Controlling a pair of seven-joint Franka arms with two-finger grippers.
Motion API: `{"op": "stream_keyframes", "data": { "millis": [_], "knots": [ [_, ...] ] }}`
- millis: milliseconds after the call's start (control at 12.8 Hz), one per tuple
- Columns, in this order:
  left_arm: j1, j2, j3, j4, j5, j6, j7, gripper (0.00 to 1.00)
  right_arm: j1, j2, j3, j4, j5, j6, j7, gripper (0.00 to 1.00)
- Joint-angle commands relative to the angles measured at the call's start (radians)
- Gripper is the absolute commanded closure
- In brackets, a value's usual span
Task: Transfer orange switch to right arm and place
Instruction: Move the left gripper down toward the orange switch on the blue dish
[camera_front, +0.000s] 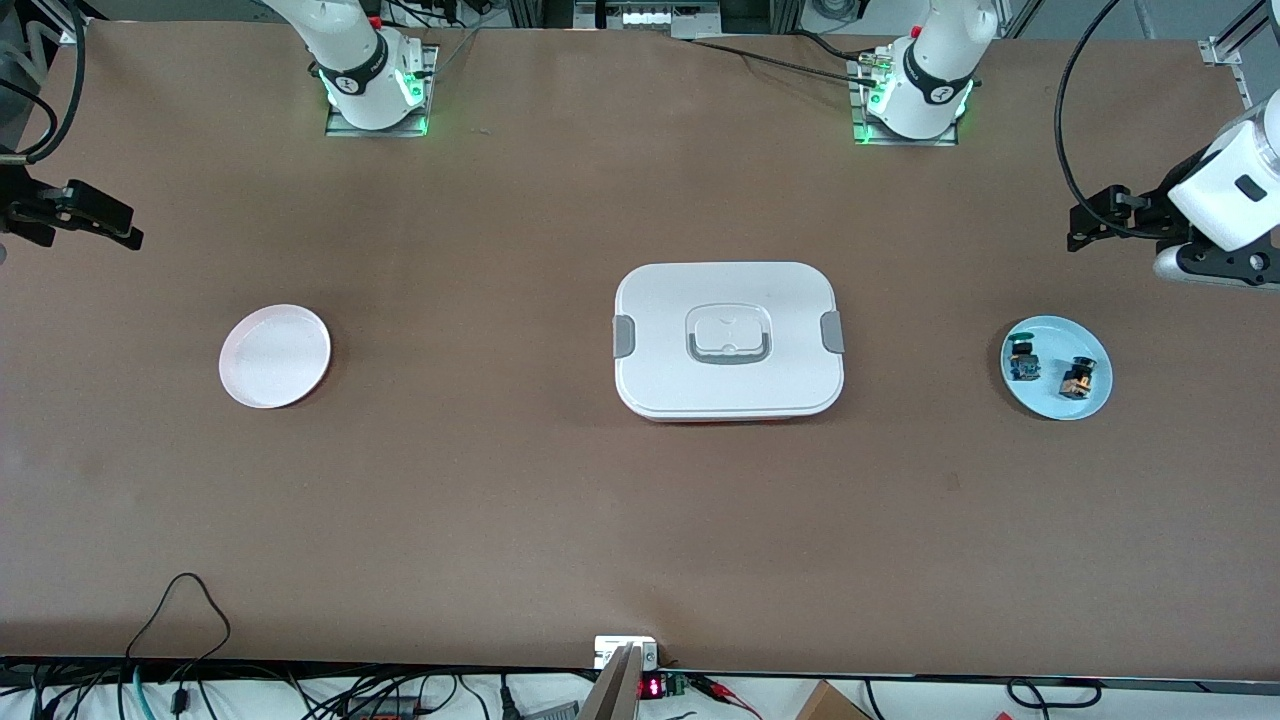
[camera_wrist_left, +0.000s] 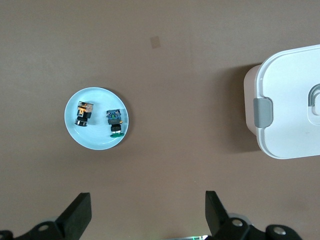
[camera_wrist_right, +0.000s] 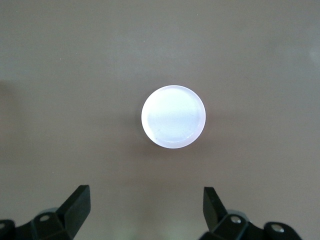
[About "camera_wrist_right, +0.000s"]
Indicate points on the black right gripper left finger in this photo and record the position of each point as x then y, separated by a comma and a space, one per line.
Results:
75, 207

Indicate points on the pink round plate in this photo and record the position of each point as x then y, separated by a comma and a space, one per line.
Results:
173, 117

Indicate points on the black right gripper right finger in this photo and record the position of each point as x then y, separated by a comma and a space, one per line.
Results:
212, 207

